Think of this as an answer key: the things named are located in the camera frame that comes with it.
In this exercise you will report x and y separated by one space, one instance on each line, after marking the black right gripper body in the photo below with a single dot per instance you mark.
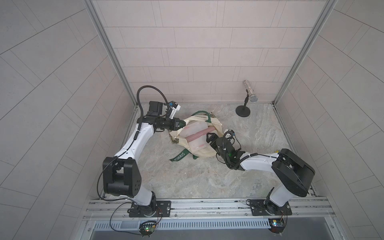
219 152

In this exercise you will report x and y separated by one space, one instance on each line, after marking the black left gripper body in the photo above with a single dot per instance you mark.
165 123

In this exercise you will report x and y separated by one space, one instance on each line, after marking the cream canvas tote bag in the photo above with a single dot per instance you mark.
200 116

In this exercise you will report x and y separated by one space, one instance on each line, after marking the translucent white pencil case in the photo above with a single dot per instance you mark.
198 144
192 128

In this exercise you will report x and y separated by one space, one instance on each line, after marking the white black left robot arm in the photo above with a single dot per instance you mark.
121 175

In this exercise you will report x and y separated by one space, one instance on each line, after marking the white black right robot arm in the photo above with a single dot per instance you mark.
294 173

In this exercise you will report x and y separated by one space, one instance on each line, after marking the translucent pink pencil case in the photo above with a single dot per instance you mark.
201 133

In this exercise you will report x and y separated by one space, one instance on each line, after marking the silver microphone on stand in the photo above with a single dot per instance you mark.
244 111

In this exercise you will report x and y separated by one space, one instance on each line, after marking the right green circuit board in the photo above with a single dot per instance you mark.
277 225

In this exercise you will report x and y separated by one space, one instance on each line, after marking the green circuit board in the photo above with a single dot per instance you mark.
147 228
277 225

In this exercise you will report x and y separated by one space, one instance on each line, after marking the left green circuit board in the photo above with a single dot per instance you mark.
147 228

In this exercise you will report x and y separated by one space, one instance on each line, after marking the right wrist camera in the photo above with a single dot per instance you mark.
229 135

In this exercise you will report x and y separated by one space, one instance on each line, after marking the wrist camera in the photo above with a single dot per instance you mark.
172 108
229 135

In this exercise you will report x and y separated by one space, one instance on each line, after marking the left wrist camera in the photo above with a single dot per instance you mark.
172 108

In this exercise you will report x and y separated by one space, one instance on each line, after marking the aluminium mounting rail frame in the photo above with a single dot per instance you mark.
311 216

